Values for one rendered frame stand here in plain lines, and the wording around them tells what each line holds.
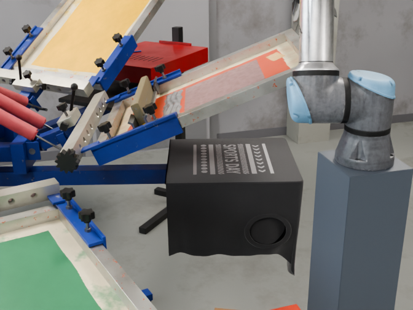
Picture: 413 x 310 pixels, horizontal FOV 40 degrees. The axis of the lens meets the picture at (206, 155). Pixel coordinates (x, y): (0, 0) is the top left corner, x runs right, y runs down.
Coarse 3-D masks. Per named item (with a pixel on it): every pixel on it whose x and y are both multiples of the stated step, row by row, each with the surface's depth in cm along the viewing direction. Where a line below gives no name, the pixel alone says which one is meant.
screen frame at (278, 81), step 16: (288, 32) 224; (256, 48) 227; (208, 64) 230; (224, 64) 230; (176, 80) 232; (192, 80) 232; (272, 80) 176; (224, 96) 181; (240, 96) 178; (256, 96) 178; (112, 112) 223; (192, 112) 180; (208, 112) 180; (112, 128) 205
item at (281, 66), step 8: (280, 64) 201; (256, 72) 204; (264, 72) 200; (272, 72) 196; (280, 72) 192; (240, 80) 203; (248, 80) 199; (256, 80) 195; (216, 88) 207; (224, 88) 202; (232, 88) 198; (240, 88) 194; (200, 96) 206; (208, 96) 201; (216, 96) 197; (184, 104) 205; (192, 104) 200; (200, 104) 196; (160, 112) 208; (152, 120) 203; (128, 128) 206
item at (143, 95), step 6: (144, 78) 220; (138, 84) 215; (144, 84) 212; (150, 84) 223; (138, 90) 205; (144, 90) 208; (150, 90) 218; (138, 96) 197; (144, 96) 204; (150, 96) 214; (132, 102) 193; (138, 102) 191; (144, 102) 200; (150, 102) 209; (132, 108) 190; (138, 108) 190; (138, 114) 190; (144, 114) 192; (138, 120) 191
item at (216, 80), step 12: (252, 60) 222; (264, 60) 214; (276, 60) 208; (228, 72) 220; (240, 72) 213; (252, 72) 206; (192, 84) 226; (204, 84) 218; (216, 84) 211; (192, 96) 210
